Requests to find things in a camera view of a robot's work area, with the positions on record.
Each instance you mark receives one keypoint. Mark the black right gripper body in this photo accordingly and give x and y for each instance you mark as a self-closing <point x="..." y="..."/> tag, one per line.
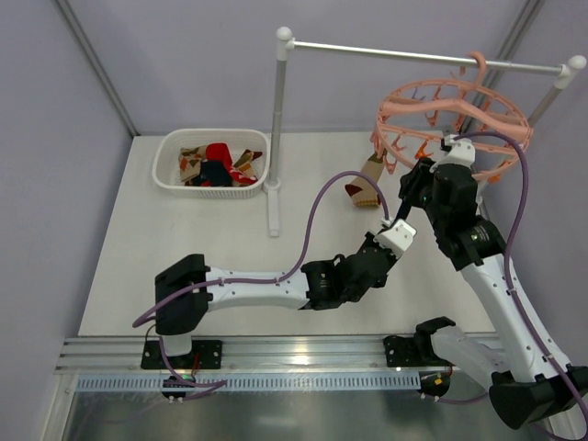
<point x="414" y="182"/>

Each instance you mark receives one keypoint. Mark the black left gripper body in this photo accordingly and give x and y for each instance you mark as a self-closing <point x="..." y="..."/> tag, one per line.
<point x="386" y="248"/>

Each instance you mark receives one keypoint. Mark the beige striped ribbed sock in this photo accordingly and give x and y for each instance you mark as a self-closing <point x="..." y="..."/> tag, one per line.
<point x="361" y="192"/>

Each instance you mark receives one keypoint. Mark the pink round clip hanger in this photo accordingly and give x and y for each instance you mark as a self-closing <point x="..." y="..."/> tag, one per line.
<point x="409" y="118"/>

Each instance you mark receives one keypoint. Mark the navy sock beige toe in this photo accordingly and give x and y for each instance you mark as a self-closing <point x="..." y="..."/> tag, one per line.
<point x="212" y="174"/>

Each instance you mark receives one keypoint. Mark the red sock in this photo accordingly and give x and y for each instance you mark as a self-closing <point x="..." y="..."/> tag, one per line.
<point x="219" y="151"/>

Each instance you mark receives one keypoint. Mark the beige orange argyle sock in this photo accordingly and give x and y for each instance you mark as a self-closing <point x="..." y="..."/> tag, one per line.
<point x="190" y="163"/>

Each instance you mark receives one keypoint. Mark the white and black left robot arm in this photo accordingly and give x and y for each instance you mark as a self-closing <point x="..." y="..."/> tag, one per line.
<point x="189" y="289"/>

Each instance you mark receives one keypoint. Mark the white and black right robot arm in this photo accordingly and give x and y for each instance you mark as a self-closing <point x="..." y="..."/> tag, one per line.
<point x="531" y="379"/>

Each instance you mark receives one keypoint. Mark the silver white clothes rack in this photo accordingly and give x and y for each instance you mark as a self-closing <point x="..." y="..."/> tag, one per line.
<point x="286" y="43"/>

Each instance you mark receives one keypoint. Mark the white perforated plastic basket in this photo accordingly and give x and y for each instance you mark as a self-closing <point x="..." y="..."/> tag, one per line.
<point x="165" y="171"/>

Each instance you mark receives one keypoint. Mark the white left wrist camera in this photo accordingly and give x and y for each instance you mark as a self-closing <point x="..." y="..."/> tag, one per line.
<point x="397" y="238"/>

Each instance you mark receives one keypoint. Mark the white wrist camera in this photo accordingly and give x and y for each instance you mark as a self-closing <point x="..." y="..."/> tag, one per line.
<point x="397" y="238"/>
<point x="458" y="151"/>

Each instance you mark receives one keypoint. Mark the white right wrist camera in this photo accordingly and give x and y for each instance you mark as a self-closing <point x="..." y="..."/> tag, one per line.
<point x="458" y="151"/>

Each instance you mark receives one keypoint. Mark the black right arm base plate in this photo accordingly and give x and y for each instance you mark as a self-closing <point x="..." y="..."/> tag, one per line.
<point x="411" y="352"/>

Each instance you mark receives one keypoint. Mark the grey slotted cable duct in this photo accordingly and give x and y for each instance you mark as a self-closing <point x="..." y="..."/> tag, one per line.
<point x="255" y="381"/>

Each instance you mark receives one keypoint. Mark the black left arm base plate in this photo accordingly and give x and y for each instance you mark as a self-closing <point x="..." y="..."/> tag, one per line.
<point x="207" y="353"/>

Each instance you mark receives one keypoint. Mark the aluminium mounting rail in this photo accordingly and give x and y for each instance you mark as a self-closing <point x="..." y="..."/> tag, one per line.
<point x="239" y="353"/>

